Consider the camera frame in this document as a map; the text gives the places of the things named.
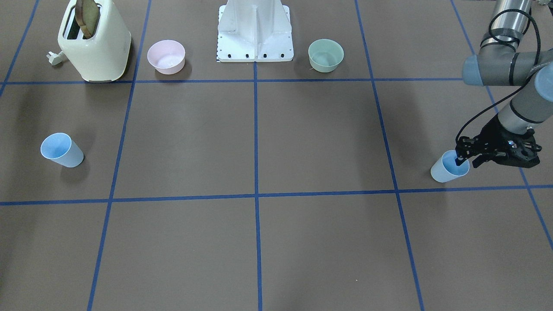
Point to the cream two-slot toaster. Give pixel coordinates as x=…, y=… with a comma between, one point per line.
x=103, y=57

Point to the blue cup from toaster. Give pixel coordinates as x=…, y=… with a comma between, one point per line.
x=446, y=169

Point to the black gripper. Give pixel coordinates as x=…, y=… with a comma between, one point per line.
x=491, y=134

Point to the white toaster power plug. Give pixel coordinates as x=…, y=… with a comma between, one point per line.
x=56, y=58

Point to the toast bread slice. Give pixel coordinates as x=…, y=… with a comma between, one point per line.
x=87, y=17

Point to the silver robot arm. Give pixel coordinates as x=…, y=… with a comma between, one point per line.
x=510, y=55

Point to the blue cup near toaster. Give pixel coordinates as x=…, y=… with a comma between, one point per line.
x=61, y=149

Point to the green plastic bowl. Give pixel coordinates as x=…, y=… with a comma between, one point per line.
x=325, y=55

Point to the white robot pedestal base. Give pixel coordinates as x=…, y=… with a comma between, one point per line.
x=254, y=31

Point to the pink plastic bowl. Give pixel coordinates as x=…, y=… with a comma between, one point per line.
x=167, y=57

